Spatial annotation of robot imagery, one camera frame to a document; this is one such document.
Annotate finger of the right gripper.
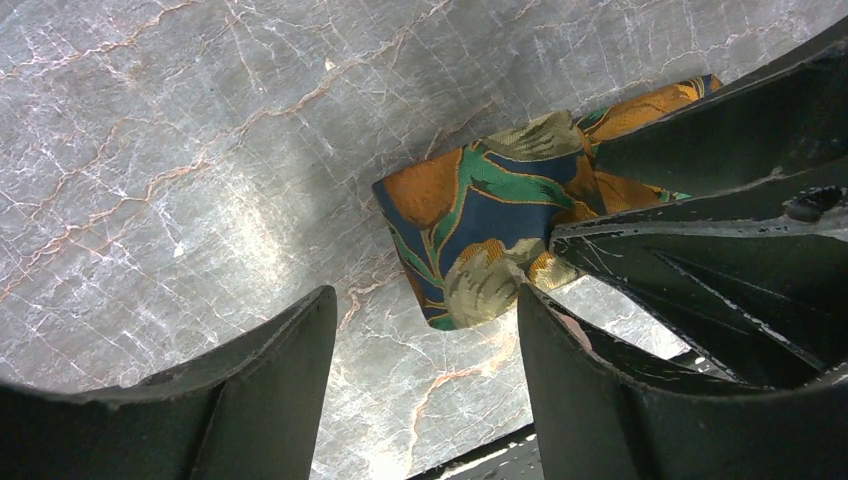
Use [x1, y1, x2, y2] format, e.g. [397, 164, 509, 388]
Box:
[595, 19, 847, 195]
[550, 159, 847, 388]

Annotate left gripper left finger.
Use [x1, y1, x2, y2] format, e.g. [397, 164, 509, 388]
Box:
[1, 286, 338, 479]

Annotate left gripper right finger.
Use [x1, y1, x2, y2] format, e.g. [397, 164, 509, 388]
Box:
[517, 284, 847, 479]

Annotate orange blue floral tie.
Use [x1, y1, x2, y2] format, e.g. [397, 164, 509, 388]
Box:
[373, 74, 721, 331]

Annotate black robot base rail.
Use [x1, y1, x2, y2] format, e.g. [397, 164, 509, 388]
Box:
[409, 423, 545, 480]

